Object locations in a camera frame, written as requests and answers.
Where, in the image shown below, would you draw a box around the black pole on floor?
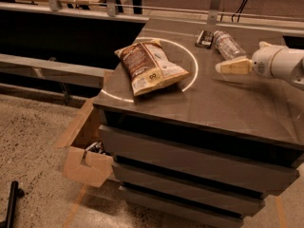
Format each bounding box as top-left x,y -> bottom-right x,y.
0,180 -> 25,228

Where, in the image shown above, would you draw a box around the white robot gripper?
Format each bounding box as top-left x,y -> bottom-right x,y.
216,41 -> 287,79

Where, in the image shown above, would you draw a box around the metal guard railing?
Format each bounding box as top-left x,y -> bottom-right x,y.
0,0 -> 304,26

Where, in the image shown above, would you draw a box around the grey drawer cabinet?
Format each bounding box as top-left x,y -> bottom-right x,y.
94,19 -> 304,228

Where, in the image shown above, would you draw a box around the brown chip bag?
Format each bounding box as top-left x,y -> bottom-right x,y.
115,39 -> 190,96

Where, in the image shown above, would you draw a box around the grey metal bench beam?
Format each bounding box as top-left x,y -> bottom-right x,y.
0,54 -> 112,88

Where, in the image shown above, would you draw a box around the black hanging cables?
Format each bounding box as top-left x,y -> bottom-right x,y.
230,0 -> 253,23

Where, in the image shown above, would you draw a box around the clear plastic water bottle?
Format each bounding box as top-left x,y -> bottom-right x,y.
214,30 -> 246,60

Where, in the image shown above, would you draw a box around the small dark snack packet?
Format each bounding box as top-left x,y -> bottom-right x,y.
195,30 -> 214,48

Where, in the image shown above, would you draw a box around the open cardboard box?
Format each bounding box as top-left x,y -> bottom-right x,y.
54,98 -> 113,187

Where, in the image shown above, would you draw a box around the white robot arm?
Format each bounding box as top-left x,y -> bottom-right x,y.
216,41 -> 304,90

